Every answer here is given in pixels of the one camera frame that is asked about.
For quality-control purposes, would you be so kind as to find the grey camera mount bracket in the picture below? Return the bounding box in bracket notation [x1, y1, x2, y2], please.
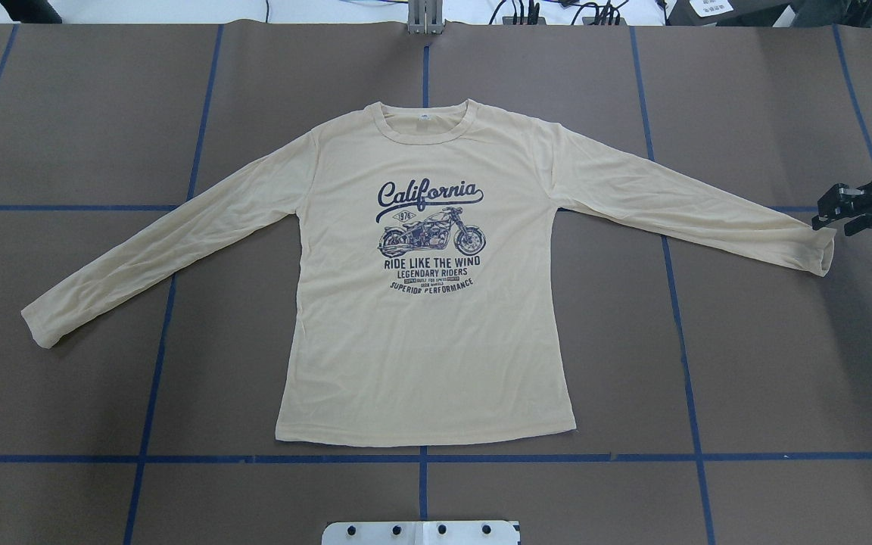
[407, 0, 445, 35]

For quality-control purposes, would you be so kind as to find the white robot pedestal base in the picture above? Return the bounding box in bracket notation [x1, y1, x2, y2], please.
[321, 520, 522, 544]

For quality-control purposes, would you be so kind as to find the cream long-sleeve graphic shirt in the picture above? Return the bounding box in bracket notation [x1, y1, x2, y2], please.
[21, 100, 835, 447]

